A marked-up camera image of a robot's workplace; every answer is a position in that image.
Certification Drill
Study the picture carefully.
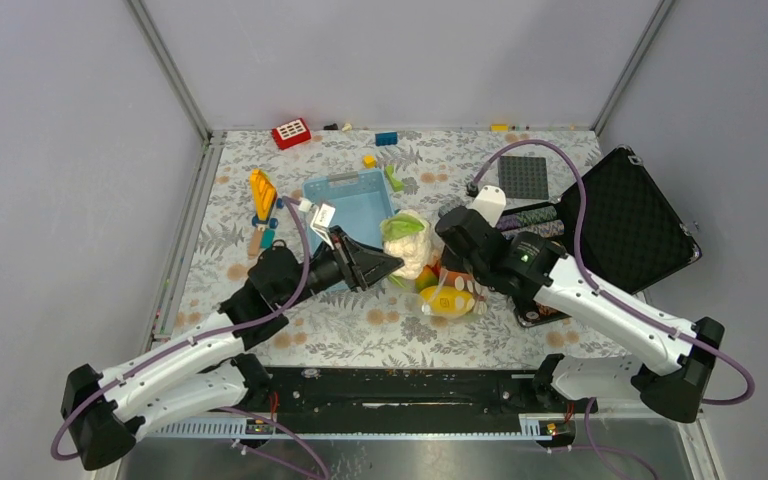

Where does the black poker chip case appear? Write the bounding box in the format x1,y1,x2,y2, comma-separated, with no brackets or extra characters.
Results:
497,146,702,294

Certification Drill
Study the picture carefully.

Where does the blue toy brick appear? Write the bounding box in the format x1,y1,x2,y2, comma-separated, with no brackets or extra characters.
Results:
374,131,398,147

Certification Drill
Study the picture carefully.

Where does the toy cauliflower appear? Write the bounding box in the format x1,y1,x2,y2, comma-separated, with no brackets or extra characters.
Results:
379,209,433,280

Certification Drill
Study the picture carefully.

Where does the red white toy brick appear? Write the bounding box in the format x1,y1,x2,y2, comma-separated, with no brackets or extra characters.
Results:
271,118,312,150

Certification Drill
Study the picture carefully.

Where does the yellow toy mango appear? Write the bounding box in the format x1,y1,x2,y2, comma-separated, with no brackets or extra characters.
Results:
419,286,476,318

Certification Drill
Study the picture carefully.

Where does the green toy piece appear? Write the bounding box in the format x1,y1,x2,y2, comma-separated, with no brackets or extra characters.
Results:
384,165,404,193

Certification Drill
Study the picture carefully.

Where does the wooden block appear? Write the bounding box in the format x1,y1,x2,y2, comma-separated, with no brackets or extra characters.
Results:
247,229,264,259

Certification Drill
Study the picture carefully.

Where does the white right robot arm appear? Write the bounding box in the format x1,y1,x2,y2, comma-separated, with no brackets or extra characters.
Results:
435,206,725,423

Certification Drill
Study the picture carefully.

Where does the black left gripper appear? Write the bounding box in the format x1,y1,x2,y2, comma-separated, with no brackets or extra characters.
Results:
281,227,405,310

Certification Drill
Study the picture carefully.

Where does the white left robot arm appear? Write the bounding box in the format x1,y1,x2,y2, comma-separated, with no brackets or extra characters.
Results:
51,226,404,471

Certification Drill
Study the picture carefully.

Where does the clear polka dot zip bag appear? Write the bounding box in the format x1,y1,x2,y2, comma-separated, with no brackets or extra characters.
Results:
388,259,489,323

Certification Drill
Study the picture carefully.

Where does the yellow toy truck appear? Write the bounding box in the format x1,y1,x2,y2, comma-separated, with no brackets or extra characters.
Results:
249,169,284,231

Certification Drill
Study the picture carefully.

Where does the blue perforated plastic basket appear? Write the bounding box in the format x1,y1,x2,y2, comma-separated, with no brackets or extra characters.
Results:
302,168,399,293

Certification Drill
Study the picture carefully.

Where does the small yellow cube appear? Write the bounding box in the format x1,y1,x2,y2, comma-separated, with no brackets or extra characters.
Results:
362,155,377,168

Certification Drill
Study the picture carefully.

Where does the grey building baseplate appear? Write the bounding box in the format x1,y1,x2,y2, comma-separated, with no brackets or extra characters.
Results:
497,156,549,200

